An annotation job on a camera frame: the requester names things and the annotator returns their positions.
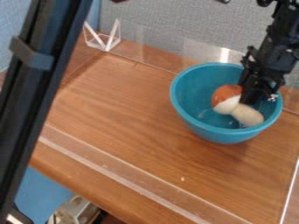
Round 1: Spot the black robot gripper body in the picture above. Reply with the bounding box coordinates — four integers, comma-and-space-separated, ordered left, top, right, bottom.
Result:
239, 24, 299, 88

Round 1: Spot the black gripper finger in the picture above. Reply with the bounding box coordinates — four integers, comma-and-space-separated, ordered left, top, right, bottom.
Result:
238, 67, 252, 88
240, 73, 279, 105

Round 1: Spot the white brown-capped toy mushroom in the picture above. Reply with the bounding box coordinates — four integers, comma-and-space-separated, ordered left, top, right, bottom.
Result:
211, 84, 264, 127

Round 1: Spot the blue plastic bowl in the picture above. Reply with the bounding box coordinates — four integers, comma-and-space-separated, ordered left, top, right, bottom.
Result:
170, 62, 283, 144

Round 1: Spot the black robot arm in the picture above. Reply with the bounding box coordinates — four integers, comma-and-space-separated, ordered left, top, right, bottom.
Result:
0, 0, 299, 224

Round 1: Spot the clear acrylic back barrier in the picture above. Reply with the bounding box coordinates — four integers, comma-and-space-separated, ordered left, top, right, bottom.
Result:
112, 30, 299, 115

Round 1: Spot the clear acrylic barrier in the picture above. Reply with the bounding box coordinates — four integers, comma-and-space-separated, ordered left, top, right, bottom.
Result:
112, 30, 299, 115
40, 125, 252, 224

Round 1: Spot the clear acrylic front barrier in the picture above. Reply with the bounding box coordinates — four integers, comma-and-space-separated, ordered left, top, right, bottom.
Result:
40, 125, 252, 224

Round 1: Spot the white device under table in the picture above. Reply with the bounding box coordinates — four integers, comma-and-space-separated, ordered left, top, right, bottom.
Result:
47, 195, 100, 224

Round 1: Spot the clear acrylic corner bracket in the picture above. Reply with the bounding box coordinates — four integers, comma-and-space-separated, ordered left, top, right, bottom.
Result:
83, 19, 122, 52

